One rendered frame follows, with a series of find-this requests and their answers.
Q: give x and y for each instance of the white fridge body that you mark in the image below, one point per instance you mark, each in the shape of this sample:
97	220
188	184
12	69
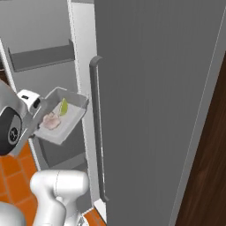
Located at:
84	44

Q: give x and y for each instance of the green lemon wedge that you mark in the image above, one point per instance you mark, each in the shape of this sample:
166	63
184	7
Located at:
63	108

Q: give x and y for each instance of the grey door shelf bin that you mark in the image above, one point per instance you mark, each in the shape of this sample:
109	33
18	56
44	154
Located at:
41	57

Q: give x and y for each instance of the grey freezer door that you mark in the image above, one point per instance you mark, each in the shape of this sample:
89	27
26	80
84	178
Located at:
38	23

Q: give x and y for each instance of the grey vegetable container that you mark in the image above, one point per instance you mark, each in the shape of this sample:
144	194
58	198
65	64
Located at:
70	117

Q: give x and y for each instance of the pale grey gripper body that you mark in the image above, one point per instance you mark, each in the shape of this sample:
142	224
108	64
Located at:
33	122

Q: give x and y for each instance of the grey fridge door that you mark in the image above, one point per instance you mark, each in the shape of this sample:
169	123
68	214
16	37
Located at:
153	103

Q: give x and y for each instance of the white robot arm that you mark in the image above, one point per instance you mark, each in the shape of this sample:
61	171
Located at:
58	188

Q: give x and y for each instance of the dark wood cabinet panel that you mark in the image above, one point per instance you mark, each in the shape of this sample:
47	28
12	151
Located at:
209	164

